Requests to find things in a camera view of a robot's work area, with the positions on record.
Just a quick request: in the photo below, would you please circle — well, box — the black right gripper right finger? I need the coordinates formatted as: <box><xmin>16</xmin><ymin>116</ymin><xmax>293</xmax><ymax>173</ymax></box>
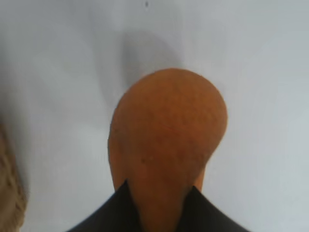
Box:
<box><xmin>178</xmin><ymin>185</ymin><xmax>246</xmax><ymax>232</ymax></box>

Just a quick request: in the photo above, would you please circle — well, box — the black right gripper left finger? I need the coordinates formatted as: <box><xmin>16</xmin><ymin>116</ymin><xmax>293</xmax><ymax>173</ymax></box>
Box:
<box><xmin>64</xmin><ymin>179</ymin><xmax>145</xmax><ymax>232</ymax></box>

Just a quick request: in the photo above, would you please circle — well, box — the orange fruit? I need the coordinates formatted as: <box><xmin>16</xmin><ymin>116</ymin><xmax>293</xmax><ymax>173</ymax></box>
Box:
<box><xmin>107</xmin><ymin>68</ymin><xmax>228</xmax><ymax>232</ymax></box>

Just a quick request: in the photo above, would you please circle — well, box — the brown woven wicker basket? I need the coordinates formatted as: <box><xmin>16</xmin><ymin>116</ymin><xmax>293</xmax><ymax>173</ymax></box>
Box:
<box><xmin>0</xmin><ymin>122</ymin><xmax>28</xmax><ymax>232</ymax></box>

